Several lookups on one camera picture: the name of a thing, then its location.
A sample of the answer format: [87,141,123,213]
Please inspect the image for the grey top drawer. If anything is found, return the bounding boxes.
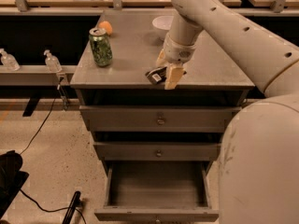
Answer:
[79,105,240,133]

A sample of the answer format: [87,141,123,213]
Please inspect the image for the green soda can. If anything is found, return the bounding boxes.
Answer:
[89,28,112,67]

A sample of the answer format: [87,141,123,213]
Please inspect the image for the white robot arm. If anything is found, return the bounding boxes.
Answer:
[158,0,299,224]

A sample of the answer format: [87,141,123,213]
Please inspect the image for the clear sanitizer pump bottle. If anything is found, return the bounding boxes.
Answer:
[44,49,62,73]

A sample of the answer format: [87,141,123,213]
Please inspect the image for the clear sanitizer bottle far left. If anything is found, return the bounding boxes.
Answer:
[0,49,20,71]

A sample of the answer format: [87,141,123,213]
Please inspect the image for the black floor cable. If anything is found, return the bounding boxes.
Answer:
[19,96,57,156]

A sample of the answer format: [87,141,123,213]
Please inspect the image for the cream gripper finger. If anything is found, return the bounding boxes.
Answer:
[156,49,166,67]
[164,63,185,90]

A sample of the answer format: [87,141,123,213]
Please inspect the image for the black handle on floor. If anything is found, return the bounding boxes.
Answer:
[62,191,81,224]

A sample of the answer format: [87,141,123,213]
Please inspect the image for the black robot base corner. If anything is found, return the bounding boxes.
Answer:
[0,150,29,217]

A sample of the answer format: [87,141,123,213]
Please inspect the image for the grey middle drawer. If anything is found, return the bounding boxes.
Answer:
[93,142,221,161]

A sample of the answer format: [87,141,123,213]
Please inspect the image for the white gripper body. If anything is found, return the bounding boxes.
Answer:
[163,33,196,63]

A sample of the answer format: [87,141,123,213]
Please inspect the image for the white bowl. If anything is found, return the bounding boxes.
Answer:
[152,16,173,40]

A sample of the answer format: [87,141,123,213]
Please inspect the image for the grey drawer cabinet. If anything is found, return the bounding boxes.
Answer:
[71,10,254,224]

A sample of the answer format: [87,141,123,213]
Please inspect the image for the black rxbar chocolate wrapper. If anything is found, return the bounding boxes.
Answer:
[145,67,166,85]

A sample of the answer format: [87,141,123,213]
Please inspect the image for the grey open bottom drawer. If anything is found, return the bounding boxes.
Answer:
[95,161,219,224]

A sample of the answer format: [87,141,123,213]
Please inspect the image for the orange fruit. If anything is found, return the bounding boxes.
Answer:
[98,21,113,35]

